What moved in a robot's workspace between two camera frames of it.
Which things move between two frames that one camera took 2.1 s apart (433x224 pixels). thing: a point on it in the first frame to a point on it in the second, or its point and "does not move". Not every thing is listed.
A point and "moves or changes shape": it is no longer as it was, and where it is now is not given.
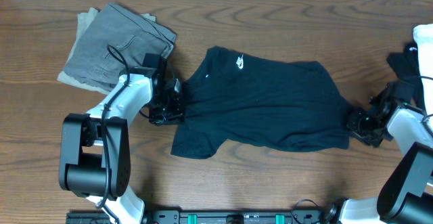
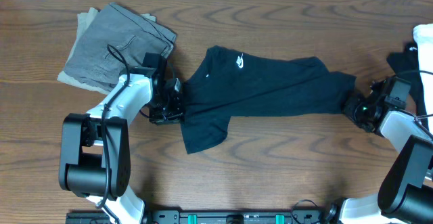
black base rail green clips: [206, 216] does not move
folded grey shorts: [113, 41] does not move
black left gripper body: [168, 110] does not move
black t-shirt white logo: [258, 103] moves or changes shape
